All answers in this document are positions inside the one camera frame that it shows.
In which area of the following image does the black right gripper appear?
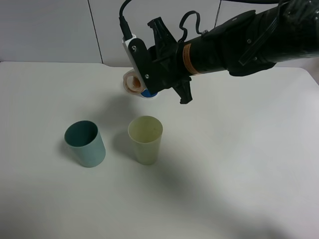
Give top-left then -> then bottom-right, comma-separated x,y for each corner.
129,17 -> 192,104

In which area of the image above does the clear plastic drink bottle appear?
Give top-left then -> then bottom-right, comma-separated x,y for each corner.
123,69 -> 145,95

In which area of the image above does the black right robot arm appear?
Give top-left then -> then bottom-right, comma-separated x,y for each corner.
119,0 -> 319,104

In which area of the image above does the blue sleeved paper cup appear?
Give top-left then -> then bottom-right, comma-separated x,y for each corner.
141,89 -> 158,99

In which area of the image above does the pale green plastic cup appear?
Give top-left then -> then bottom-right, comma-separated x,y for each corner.
128,116 -> 163,165

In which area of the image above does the teal plastic cup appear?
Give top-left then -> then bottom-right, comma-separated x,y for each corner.
64,120 -> 106,168

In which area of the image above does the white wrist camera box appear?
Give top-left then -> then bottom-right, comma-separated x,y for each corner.
122,34 -> 146,88

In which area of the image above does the black camera cable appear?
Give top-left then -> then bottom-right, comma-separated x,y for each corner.
119,0 -> 202,43

